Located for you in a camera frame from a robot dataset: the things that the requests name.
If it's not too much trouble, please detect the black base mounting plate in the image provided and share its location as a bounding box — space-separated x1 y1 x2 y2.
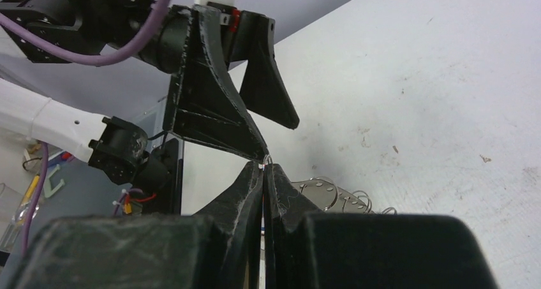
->
142 138 184 215

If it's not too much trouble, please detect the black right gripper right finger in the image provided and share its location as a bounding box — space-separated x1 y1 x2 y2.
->
263 164 497 288

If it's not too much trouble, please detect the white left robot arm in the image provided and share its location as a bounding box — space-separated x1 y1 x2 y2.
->
1 0 299 189

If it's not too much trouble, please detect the perforated metal key plate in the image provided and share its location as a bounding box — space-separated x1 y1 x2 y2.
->
292 176 397 215

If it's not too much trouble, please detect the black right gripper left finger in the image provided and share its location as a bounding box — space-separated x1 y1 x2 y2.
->
8 162 263 288

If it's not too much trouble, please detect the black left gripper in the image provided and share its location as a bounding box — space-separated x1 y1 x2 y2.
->
137 2 300 161

